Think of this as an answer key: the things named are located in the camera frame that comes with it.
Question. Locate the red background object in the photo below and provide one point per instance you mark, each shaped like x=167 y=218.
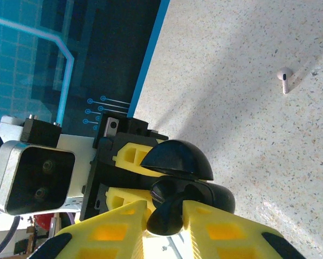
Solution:
x=44 y=222

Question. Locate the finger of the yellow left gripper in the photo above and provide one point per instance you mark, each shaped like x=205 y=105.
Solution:
x=131 y=156
x=123 y=198

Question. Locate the black earbud charging case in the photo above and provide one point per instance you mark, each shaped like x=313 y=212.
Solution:
x=177 y=159

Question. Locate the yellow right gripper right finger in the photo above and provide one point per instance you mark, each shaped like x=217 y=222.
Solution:
x=226 y=237

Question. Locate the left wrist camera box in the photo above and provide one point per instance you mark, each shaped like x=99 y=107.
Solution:
x=37 y=175

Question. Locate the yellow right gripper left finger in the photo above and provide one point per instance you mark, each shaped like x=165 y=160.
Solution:
x=110 y=232

